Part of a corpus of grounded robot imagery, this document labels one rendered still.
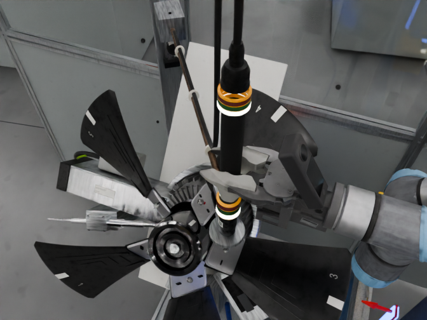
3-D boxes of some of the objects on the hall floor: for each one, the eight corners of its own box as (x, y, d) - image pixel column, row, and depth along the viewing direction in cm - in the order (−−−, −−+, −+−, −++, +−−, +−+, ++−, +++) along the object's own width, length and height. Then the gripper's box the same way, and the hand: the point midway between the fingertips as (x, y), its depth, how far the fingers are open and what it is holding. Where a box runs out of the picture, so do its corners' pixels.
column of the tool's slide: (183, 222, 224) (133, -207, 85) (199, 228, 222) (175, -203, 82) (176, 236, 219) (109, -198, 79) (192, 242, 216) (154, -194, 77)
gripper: (322, 254, 60) (192, 210, 65) (335, 195, 67) (217, 159, 71) (336, 226, 53) (190, 179, 58) (349, 164, 60) (218, 126, 65)
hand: (213, 160), depth 62 cm, fingers closed on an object, 4 cm apart
